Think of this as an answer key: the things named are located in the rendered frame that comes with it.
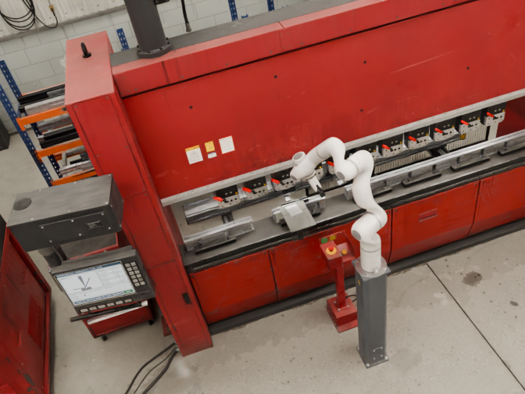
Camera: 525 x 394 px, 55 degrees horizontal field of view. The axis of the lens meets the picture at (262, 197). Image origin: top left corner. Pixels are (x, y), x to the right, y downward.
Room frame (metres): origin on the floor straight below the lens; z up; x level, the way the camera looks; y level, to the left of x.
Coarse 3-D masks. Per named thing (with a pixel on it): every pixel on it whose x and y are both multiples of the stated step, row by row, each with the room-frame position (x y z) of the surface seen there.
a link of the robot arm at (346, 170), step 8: (320, 144) 2.26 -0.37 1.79; (328, 144) 2.18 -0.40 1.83; (336, 144) 2.16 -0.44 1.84; (344, 144) 2.17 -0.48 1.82; (320, 152) 2.22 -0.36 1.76; (328, 152) 2.18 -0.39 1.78; (336, 152) 2.12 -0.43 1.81; (344, 152) 2.11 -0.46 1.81; (336, 160) 2.09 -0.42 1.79; (344, 160) 2.06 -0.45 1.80; (336, 168) 2.05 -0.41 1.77; (344, 168) 2.02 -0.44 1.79; (352, 168) 2.02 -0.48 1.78; (344, 176) 2.00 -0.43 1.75; (352, 176) 2.00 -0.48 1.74
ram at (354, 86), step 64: (512, 0) 2.92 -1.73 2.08; (256, 64) 2.66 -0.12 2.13; (320, 64) 2.72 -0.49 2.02; (384, 64) 2.79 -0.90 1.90; (448, 64) 2.85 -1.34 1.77; (512, 64) 2.93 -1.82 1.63; (192, 128) 2.59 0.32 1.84; (256, 128) 2.65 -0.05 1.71; (320, 128) 2.72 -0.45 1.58; (384, 128) 2.79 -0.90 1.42
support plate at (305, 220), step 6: (300, 204) 2.68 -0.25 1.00; (282, 210) 2.65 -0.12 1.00; (306, 210) 2.60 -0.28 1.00; (288, 216) 2.58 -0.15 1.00; (300, 216) 2.56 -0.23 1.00; (306, 216) 2.55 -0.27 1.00; (288, 222) 2.52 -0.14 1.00; (294, 222) 2.51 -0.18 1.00; (300, 222) 2.50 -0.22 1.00; (306, 222) 2.49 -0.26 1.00; (312, 222) 2.47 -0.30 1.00; (294, 228) 2.45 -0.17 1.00; (300, 228) 2.44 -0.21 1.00
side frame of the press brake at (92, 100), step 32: (96, 64) 2.69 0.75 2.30; (96, 96) 2.32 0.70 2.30; (96, 128) 2.32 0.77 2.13; (128, 128) 2.34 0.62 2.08; (96, 160) 2.31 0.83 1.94; (128, 160) 2.33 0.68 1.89; (128, 192) 2.32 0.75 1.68; (128, 224) 2.31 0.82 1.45; (160, 224) 2.33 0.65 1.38; (160, 256) 2.32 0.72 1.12; (160, 288) 2.31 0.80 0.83; (192, 288) 2.43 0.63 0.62; (192, 320) 2.32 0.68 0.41; (192, 352) 2.32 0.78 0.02
